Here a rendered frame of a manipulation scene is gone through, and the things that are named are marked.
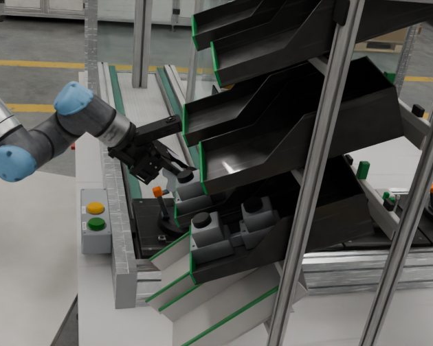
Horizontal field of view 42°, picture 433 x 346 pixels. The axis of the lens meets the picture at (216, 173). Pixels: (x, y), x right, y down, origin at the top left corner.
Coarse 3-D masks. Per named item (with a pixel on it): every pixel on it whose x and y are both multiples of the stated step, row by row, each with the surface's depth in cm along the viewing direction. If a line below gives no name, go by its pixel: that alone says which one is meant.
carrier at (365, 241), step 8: (384, 192) 150; (392, 200) 148; (400, 216) 154; (376, 224) 145; (376, 232) 145; (416, 232) 148; (352, 240) 141; (360, 240) 141; (368, 240) 142; (376, 240) 142; (384, 240) 143; (392, 240) 143; (416, 240) 144; (424, 240) 145; (344, 248) 139; (352, 248) 139; (360, 248) 140; (368, 248) 140; (376, 248) 141; (384, 248) 142
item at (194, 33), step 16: (240, 0) 92; (256, 0) 93; (272, 0) 80; (192, 16) 92; (208, 16) 93; (224, 16) 94; (240, 16) 91; (256, 16) 81; (272, 16) 81; (192, 32) 84; (208, 32) 82; (224, 32) 82
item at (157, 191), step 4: (156, 188) 132; (160, 188) 132; (156, 192) 132; (160, 192) 132; (164, 192) 133; (168, 192) 133; (156, 196) 132; (160, 196) 133; (160, 200) 133; (160, 204) 134; (164, 204) 134; (164, 208) 135; (164, 212) 135
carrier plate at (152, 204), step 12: (132, 204) 146; (144, 204) 144; (156, 204) 145; (144, 216) 139; (156, 216) 140; (144, 228) 135; (156, 228) 136; (144, 240) 131; (156, 240) 131; (168, 240) 132; (144, 252) 127; (156, 252) 127
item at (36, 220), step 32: (0, 192) 161; (32, 192) 163; (64, 192) 165; (0, 224) 148; (32, 224) 150; (64, 224) 151; (0, 256) 137; (32, 256) 138; (64, 256) 140; (0, 288) 127; (32, 288) 128; (64, 288) 130; (0, 320) 119; (32, 320) 120; (64, 320) 122
